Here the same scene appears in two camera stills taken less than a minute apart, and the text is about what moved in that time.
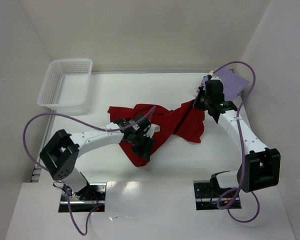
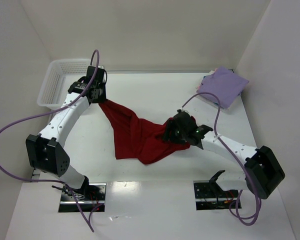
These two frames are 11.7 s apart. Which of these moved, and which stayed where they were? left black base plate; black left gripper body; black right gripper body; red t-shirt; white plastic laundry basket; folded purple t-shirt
Moved: red t-shirt; black right gripper body; black left gripper body
Stayed: white plastic laundry basket; folded purple t-shirt; left black base plate
